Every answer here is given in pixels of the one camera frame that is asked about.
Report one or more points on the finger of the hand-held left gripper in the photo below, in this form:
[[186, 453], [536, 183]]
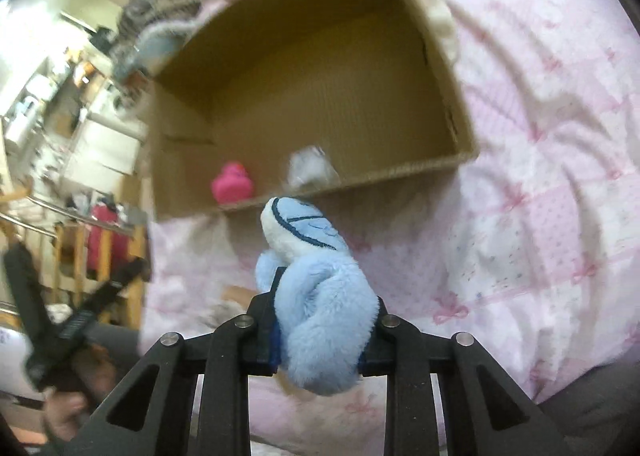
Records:
[[105, 293], [25, 286]]

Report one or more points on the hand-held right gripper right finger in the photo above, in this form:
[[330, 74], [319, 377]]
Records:
[[395, 348]]

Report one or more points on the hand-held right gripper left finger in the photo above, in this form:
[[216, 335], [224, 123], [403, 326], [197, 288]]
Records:
[[262, 331]]

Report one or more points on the light blue plush toy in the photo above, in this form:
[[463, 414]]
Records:
[[325, 316]]

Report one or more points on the brown cardboard box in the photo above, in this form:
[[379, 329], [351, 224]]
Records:
[[325, 86]]

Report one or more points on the person's left hand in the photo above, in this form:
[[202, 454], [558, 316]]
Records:
[[67, 411]]

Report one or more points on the red bag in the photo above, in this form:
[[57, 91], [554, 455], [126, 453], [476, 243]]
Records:
[[102, 241]]

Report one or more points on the metal handrail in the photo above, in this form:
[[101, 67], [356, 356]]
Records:
[[55, 213]]

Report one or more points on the white kitchen cabinets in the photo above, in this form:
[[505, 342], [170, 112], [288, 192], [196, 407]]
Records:
[[102, 146]]

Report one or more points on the pink plush toy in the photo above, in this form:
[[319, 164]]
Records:
[[231, 184]]

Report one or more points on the clear plastic packet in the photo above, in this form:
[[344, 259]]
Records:
[[311, 168]]

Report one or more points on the person's grey trouser leg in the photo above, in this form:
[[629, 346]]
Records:
[[590, 411]]

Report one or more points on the grey blue fur-trimmed cushion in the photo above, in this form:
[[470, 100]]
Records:
[[160, 43]]

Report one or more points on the grey striped cat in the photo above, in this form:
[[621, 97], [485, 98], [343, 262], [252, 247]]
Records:
[[136, 11]]

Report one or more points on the cream fluffy cloth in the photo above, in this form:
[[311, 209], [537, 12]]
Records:
[[440, 21]]

